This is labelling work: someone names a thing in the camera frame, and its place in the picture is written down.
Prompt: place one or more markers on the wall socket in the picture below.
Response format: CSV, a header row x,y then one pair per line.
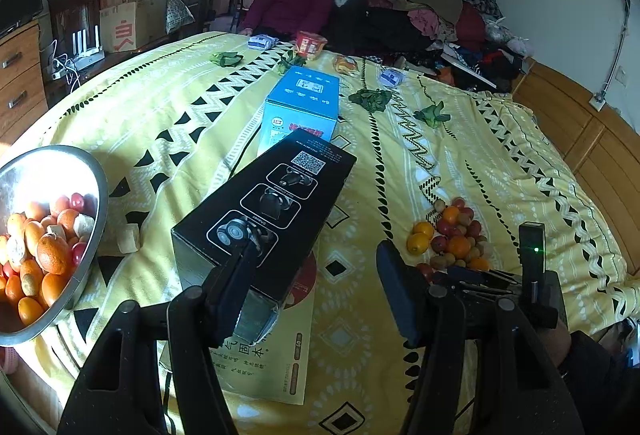
x,y
598,101

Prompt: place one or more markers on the dark wooden chair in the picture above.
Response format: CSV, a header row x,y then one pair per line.
x,y
65,10

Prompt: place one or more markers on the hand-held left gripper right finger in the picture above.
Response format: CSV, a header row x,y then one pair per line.
x,y
397,295

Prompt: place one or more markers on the red instant noodle cup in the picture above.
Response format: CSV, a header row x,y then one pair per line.
x,y
310,46

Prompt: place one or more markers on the small round orange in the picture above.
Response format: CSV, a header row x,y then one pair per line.
x,y
478,263
450,215
419,243
423,228

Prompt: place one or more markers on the cardboard box with red print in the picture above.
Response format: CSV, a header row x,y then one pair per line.
x,y
132,27

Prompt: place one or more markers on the white router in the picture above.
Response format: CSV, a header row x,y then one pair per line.
x,y
87,50

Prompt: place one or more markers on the large round orange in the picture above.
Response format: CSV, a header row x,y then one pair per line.
x,y
458,246

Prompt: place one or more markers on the yellow patterned bed sheet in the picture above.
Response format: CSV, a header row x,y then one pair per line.
x,y
175,115

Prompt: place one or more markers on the person's right forearm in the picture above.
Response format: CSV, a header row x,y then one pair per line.
x,y
600,380

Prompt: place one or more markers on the patterned bag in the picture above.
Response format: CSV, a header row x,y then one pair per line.
x,y
178,12

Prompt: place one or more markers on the steel bowl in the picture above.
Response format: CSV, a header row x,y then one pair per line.
x,y
60,165

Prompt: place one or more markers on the glossy red cherry tomato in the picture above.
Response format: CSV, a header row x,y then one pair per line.
x,y
6,271
77,201
79,253

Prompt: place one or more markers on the cream flat printed box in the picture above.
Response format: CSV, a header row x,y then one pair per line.
x,y
285,365

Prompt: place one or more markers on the wooden bed frame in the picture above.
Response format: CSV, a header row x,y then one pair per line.
x,y
590,150

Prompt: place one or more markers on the pink plastic basket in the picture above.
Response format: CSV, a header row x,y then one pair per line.
x,y
7,359

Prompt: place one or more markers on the long black printed box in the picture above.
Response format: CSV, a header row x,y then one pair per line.
x,y
280,195

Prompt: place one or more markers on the heap of mandarin oranges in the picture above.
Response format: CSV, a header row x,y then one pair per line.
x,y
52,255

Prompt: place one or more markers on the blue and white packet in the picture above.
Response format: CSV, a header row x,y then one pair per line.
x,y
262,41
391,76

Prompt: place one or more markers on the blue and green carton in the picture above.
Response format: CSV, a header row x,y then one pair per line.
x,y
300,110

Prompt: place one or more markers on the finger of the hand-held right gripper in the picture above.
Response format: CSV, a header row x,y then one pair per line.
x,y
492,292
482,274

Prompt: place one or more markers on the orange packet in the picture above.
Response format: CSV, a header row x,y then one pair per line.
x,y
445,76

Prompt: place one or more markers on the packaged bread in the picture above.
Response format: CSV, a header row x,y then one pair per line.
x,y
346,64

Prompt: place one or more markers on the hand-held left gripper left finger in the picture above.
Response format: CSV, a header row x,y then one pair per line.
x,y
235,300

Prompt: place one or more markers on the pile of clothes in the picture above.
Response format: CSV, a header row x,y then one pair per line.
x,y
425,15

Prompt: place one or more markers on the person's right hand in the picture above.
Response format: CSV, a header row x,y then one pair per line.
x,y
556,345

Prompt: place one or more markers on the pile of cherry tomatoes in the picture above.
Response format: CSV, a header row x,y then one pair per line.
x,y
474,228

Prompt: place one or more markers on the wooden drawer cabinet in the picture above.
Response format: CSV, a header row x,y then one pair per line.
x,y
20,85

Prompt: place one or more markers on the green bok choy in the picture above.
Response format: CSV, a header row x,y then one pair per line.
x,y
432,115
370,97
292,60
225,59

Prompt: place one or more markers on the pale vegetable chunk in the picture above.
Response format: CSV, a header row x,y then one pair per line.
x,y
83,225
127,240
16,247

